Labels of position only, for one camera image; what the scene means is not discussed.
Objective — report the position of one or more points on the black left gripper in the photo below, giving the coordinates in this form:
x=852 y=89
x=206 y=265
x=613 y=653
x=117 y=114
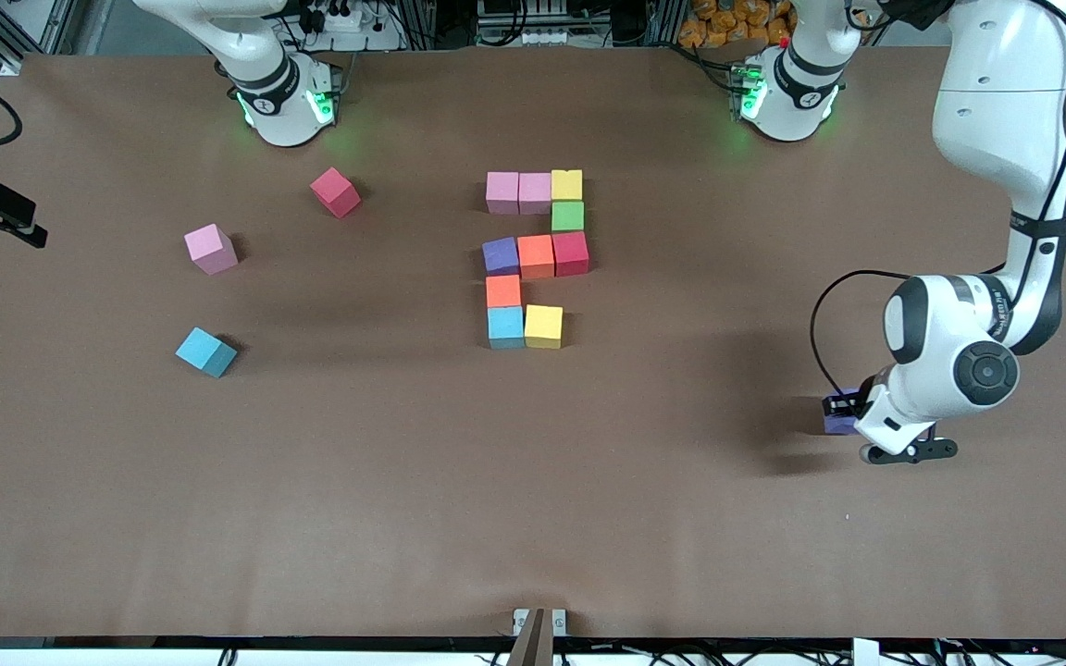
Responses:
x=851 y=401

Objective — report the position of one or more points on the purple foam cube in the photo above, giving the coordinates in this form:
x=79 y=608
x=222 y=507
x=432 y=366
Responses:
x=501 y=256
x=836 y=424

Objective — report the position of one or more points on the cyan foam cube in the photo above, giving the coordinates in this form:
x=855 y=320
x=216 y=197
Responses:
x=204 y=351
x=506 y=327

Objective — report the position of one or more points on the yellow foam cube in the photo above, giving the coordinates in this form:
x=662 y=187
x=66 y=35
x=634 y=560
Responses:
x=567 y=185
x=544 y=326

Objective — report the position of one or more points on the red foam cube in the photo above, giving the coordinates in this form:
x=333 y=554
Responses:
x=571 y=253
x=336 y=192

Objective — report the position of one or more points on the green foam cube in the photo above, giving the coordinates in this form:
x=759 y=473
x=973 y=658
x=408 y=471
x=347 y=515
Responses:
x=567 y=216

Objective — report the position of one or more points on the orange foam cube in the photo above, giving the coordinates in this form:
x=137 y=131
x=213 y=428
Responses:
x=536 y=256
x=503 y=291

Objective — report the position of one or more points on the pink foam cube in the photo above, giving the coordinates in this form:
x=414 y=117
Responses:
x=535 y=192
x=209 y=248
x=502 y=192

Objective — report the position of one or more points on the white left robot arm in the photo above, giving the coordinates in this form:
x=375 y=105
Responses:
x=949 y=351

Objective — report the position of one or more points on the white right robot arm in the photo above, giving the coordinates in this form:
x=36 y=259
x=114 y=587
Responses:
x=288 y=125

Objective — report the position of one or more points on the brown paper table cover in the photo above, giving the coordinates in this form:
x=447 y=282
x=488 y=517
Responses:
x=533 y=555

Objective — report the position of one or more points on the orange packaged goods pile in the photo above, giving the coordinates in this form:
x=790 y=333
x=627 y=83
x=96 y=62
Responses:
x=737 y=23

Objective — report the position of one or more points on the white power strip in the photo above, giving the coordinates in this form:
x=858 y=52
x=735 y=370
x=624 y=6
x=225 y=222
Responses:
x=343 y=20

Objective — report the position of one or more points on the white equipment rack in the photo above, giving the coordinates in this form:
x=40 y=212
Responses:
x=542 y=37

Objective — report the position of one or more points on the small metal bracket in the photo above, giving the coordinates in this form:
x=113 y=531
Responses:
x=559 y=622

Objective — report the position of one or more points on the black table edge rail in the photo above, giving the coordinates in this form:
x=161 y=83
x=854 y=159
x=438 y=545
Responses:
x=126 y=642

